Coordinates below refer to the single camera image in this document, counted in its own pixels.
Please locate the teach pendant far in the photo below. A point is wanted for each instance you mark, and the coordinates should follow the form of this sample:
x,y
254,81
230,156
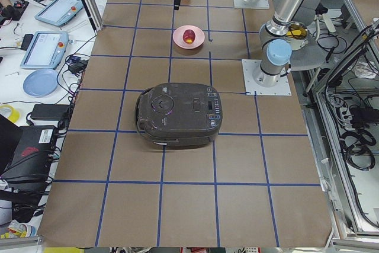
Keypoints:
x,y
59,12

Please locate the dark grey rice cooker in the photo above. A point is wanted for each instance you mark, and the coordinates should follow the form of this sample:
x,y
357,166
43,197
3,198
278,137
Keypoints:
x,y
179,114

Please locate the black power adapter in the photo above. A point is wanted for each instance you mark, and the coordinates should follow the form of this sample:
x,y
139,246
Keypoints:
x,y
49,112

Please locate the teach pendant near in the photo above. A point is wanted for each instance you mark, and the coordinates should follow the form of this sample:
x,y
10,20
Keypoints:
x,y
46,50

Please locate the pink plate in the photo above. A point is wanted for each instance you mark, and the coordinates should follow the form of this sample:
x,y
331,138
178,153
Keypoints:
x,y
177,37

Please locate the yellow tape roll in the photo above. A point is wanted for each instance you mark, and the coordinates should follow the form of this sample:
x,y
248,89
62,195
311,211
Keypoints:
x,y
10,113

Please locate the blue plate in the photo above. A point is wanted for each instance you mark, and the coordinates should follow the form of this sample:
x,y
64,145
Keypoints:
x,y
40,83

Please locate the shiny metal bowl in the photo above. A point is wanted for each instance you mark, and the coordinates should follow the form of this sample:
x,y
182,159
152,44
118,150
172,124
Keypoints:
x,y
297,36

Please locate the black laptop computer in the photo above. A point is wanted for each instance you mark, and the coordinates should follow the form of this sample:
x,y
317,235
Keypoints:
x,y
26,155

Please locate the teach pendant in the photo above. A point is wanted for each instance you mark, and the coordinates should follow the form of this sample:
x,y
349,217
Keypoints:
x,y
46,50
59,12

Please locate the red apple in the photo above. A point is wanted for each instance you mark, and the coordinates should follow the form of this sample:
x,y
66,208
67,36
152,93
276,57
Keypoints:
x,y
189,36

